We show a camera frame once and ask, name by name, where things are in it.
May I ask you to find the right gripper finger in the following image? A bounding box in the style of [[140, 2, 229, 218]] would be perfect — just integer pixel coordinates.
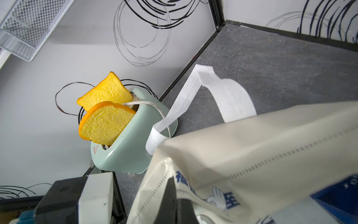
[[160, 177, 199, 224]]

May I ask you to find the blue beige takeout bag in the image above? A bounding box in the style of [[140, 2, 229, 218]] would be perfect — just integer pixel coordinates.
[[127, 65, 358, 224]]

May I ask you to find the mint green toaster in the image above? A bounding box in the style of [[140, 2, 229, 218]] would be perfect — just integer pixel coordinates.
[[90, 87, 169, 174]]

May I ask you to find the front yellow toast slice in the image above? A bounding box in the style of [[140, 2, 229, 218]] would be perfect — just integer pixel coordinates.
[[78, 101, 136, 146]]

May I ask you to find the yellow toast slice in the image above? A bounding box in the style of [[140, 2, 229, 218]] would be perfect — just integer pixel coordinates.
[[78, 101, 136, 146], [77, 72, 134, 111]]

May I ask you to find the rear yellow toast slice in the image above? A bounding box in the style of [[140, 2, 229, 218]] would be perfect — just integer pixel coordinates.
[[77, 72, 134, 111]]

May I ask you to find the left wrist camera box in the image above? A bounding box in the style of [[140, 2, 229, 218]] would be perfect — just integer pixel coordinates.
[[8, 171, 115, 224]]

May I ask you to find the white wire mesh shelf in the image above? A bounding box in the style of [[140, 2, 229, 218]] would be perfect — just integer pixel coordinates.
[[1, 0, 74, 62]]

